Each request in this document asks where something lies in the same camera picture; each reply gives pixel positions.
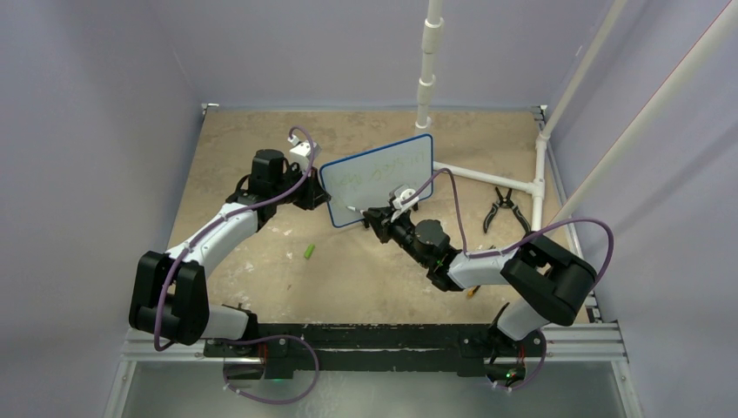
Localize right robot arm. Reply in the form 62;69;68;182
360;207;597;354

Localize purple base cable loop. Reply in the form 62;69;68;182
222;334;322;406

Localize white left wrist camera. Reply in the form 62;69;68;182
288;135;322;172

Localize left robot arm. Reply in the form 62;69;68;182
128;144;330;356

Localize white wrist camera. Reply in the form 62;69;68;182
389;185;419;223
288;135;322;172

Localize black handled pliers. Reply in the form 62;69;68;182
482;186;532;235

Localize white pvc pipe frame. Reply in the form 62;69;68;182
413;0;738;229

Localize yellow handled pliers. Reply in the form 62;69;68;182
466;286;480;299

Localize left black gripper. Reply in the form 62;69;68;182
272;163;330;211

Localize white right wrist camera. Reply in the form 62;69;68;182
389;185;419;223

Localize green marker cap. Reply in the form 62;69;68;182
304;244;316;260

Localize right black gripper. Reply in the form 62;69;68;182
366;205;431;266

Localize blue framed whiteboard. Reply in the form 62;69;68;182
319;133;434;228

